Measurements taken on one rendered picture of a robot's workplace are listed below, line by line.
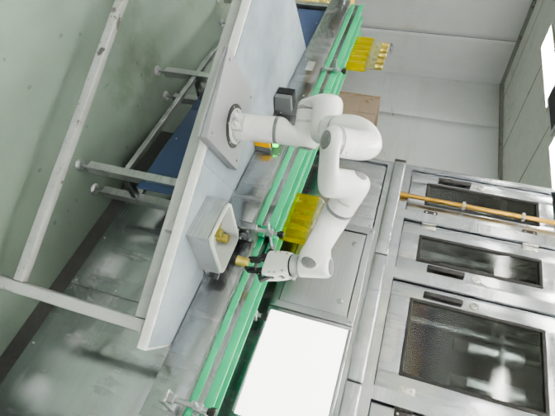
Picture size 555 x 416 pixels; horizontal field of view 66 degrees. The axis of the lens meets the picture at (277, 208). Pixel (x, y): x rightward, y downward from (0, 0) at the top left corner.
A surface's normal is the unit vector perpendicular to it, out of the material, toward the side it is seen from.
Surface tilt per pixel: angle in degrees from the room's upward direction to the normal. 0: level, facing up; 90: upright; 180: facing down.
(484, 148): 90
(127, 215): 90
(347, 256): 90
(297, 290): 90
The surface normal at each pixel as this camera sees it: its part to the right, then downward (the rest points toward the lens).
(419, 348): -0.07, -0.62
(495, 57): -0.31, 0.76
